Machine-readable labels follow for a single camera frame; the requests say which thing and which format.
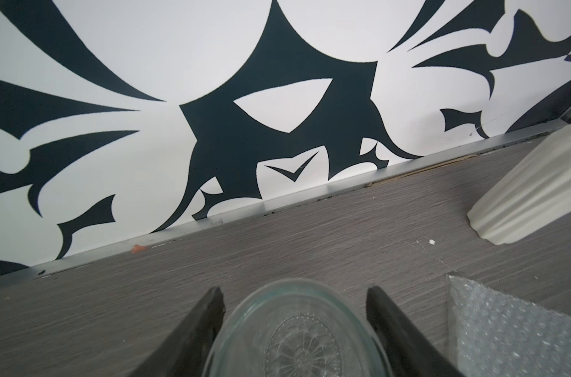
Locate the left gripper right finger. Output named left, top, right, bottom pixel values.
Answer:
left=366, top=286, right=461, bottom=376

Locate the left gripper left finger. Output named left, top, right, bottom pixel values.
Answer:
left=131, top=287, right=226, bottom=376

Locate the bubble wrap sheet around vase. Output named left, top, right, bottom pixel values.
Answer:
left=447, top=275, right=571, bottom=376

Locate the white vase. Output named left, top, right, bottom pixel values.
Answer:
left=467, top=124, right=571, bottom=245

